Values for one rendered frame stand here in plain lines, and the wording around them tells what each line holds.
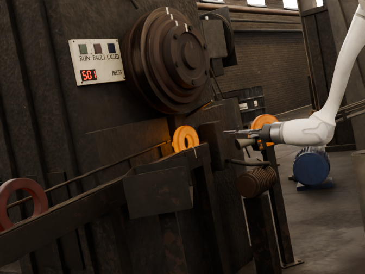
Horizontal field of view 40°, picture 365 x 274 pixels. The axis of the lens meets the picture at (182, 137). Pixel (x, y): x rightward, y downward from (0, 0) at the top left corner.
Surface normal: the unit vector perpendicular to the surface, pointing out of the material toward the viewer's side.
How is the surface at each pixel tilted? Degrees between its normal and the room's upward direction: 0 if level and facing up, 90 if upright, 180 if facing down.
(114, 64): 90
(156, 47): 74
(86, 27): 90
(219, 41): 92
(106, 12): 90
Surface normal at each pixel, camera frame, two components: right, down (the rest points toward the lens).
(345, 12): -0.77, 0.18
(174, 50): 0.78, -0.11
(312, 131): -0.40, 0.01
